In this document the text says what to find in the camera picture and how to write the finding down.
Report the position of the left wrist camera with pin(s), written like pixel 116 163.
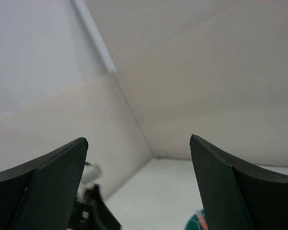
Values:
pixel 91 173

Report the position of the red translucent pen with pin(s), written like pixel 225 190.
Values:
pixel 202 222

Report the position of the teal round divided organizer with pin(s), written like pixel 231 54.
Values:
pixel 193 222

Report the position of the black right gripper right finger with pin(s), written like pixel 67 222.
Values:
pixel 236 194

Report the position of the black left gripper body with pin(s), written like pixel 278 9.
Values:
pixel 91 213

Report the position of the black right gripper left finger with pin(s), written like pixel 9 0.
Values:
pixel 39 194

